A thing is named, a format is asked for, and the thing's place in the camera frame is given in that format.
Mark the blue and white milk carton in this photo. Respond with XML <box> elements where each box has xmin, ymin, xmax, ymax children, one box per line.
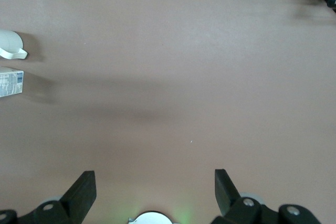
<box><xmin>0</xmin><ymin>67</ymin><xmax>25</xmax><ymax>99</ymax></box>

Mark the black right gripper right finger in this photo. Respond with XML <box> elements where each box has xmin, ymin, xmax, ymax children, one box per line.
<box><xmin>211</xmin><ymin>168</ymin><xmax>322</xmax><ymax>224</ymax></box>

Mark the white cup with handle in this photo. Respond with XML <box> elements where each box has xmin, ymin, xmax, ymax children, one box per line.
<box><xmin>0</xmin><ymin>30</ymin><xmax>28</xmax><ymax>60</ymax></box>

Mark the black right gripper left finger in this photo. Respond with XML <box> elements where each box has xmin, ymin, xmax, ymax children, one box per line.
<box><xmin>0</xmin><ymin>170</ymin><xmax>97</xmax><ymax>224</ymax></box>

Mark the brown table mat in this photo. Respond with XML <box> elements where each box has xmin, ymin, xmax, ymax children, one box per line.
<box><xmin>0</xmin><ymin>0</ymin><xmax>336</xmax><ymax>224</ymax></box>

